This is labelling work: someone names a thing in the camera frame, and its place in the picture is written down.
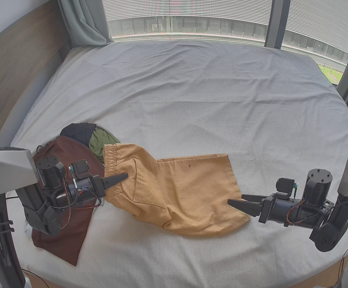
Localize black garment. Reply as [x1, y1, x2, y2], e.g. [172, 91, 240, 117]
[60, 123, 98, 148]

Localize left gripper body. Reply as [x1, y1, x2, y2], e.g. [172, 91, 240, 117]
[67, 174, 106, 205]

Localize window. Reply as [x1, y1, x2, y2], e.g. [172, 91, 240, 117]
[97, 0, 348, 87]

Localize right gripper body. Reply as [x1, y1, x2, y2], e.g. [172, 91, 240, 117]
[258, 194, 310, 226]

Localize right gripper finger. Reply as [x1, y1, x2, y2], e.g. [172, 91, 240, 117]
[227, 199, 262, 218]
[241, 193, 265, 205]

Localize bed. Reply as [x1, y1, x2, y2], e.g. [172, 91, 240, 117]
[0, 0, 348, 288]

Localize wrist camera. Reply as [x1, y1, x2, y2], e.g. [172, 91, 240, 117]
[276, 178, 296, 200]
[69, 160, 89, 180]

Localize green garment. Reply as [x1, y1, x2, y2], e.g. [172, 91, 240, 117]
[88, 127, 121, 163]

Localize brown shorts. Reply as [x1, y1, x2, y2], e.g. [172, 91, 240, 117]
[31, 135, 108, 267]

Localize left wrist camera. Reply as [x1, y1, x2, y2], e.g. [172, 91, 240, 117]
[69, 160, 89, 180]

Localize tan shorts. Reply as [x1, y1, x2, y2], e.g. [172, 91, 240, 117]
[103, 143, 250, 239]

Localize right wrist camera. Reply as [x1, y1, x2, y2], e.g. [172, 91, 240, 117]
[276, 178, 296, 200]

